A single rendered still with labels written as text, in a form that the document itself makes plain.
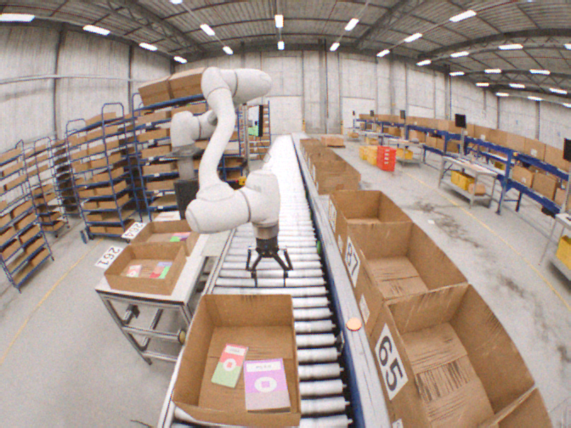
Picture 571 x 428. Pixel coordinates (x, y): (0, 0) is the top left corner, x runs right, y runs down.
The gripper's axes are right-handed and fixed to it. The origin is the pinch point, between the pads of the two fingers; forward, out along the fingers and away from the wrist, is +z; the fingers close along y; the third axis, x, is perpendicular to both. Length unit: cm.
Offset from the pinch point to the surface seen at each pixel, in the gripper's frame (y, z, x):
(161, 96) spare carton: 132, -98, -175
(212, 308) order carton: 18.6, -0.1, 15.8
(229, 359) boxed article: 11.7, 8.2, 30.9
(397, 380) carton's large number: -29, -13, 51
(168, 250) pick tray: 56, 3, -26
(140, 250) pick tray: 76, 4, -24
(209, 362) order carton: 18.9, 10.0, 31.9
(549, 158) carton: -481, -62, -139
